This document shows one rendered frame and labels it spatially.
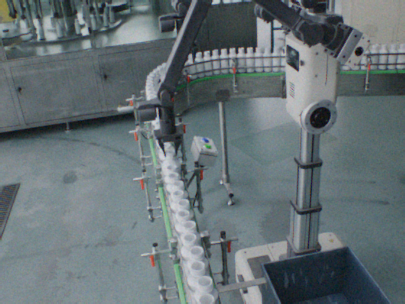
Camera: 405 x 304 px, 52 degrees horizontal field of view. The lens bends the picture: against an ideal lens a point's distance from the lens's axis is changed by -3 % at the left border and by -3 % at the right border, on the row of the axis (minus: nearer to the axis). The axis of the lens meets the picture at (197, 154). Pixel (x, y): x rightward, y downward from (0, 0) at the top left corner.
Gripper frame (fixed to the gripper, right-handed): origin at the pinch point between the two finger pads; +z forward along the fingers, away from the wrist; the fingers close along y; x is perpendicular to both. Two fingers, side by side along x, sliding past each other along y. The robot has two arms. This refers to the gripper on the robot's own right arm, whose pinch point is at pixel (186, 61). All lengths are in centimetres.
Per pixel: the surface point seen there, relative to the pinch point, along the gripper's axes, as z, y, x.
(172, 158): 22, 15, 46
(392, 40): 78, -277, -256
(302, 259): 46, -21, 85
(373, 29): 65, -256, -263
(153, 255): 31, 27, 86
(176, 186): 23, 16, 64
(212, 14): 66, -107, -455
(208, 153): 29.4, -1.3, 32.6
